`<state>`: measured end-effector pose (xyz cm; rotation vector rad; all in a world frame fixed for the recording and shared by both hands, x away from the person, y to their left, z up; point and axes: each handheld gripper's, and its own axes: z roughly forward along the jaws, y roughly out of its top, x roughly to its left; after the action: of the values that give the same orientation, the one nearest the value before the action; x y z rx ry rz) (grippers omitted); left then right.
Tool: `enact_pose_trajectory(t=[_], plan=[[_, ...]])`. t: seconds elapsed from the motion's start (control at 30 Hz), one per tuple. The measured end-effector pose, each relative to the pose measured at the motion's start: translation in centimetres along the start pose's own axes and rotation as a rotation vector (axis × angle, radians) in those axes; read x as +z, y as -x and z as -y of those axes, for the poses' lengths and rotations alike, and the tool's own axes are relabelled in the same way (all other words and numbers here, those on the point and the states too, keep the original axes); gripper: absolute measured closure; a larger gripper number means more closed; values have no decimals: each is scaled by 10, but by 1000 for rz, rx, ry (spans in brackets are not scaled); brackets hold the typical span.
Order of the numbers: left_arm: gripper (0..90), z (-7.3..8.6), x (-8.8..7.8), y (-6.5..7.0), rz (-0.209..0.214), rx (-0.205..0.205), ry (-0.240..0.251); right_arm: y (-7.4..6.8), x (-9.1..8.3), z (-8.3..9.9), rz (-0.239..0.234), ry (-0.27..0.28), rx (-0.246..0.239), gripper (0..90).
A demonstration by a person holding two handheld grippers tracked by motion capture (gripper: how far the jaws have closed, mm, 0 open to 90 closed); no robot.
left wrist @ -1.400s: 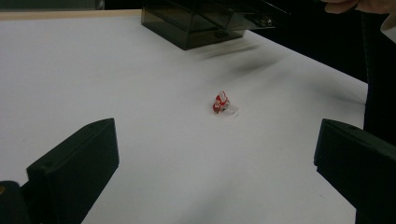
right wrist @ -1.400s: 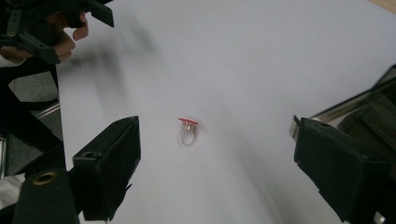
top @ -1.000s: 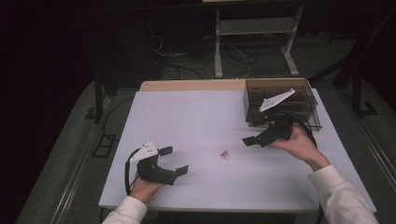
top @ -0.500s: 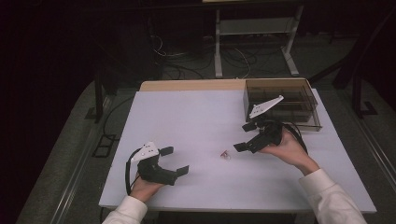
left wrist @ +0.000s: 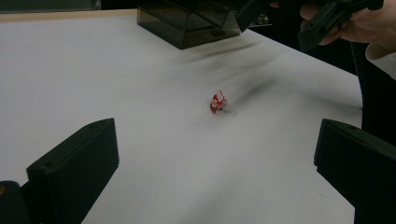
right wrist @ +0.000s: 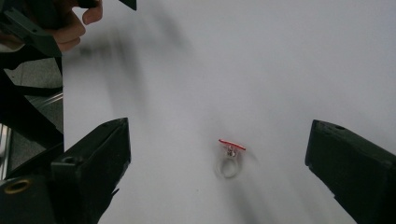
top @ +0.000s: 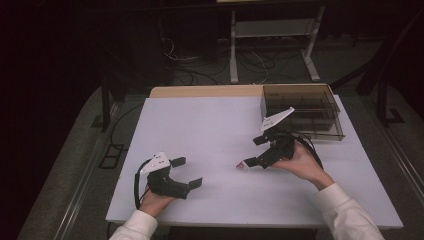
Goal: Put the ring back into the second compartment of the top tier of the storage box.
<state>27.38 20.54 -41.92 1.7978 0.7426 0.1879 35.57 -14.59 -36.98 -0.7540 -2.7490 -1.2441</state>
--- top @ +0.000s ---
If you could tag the white metal desk frame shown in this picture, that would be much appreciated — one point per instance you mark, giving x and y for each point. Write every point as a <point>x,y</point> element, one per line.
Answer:
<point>273,28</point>

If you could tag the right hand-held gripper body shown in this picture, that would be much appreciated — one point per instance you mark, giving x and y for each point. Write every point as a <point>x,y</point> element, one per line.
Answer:
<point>281,148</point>

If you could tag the person's left hand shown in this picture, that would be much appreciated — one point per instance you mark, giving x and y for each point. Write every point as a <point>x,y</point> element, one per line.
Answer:
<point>153,202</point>

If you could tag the smoked clear drawer box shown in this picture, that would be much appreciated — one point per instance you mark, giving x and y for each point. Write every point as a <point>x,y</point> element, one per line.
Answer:
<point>316,110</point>

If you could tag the person's right hand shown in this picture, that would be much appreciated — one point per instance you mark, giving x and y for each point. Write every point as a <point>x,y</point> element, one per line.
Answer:
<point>306,163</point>

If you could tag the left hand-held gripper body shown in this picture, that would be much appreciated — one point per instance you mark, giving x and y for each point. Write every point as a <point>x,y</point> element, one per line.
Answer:
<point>164,184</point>

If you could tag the black metal stand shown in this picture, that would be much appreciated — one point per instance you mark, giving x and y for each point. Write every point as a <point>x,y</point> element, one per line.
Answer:
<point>106,103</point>
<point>383,100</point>

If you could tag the small red and clear trinket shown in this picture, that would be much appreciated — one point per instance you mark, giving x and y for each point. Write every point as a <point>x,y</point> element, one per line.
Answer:
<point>240,165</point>

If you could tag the black floor bracket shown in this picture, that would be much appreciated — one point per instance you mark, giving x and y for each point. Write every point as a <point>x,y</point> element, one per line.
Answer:
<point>111,156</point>

